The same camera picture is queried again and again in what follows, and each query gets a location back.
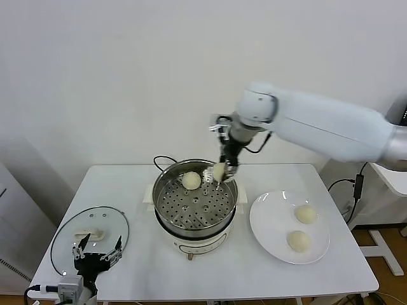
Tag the white cabinet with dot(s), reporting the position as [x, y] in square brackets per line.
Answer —
[19, 216]

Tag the black laptop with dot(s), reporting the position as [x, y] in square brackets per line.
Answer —
[404, 116]

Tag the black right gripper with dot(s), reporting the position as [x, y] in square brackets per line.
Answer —
[231, 150]

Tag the perforated steel steamer basket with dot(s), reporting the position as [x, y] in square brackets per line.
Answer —
[194, 211]

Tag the round glass pot lid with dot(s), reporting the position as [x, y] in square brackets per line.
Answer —
[105, 220]

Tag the white steamed baozi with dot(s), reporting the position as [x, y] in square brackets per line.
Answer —
[218, 171]
[306, 214]
[299, 241]
[191, 181]

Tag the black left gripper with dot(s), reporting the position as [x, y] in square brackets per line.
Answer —
[90, 263]

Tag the large white plate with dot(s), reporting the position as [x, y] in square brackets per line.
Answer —
[273, 241]

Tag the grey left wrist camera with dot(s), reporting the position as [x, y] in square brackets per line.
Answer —
[70, 286]

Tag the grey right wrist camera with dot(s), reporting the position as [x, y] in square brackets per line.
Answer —
[222, 122]

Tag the white side desk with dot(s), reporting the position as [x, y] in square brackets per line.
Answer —
[391, 181]

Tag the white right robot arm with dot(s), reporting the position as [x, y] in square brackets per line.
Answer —
[318, 120]

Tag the cream electric cooking pot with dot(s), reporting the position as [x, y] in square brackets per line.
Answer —
[197, 245]

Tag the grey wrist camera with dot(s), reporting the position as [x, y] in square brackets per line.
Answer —
[70, 286]
[222, 122]

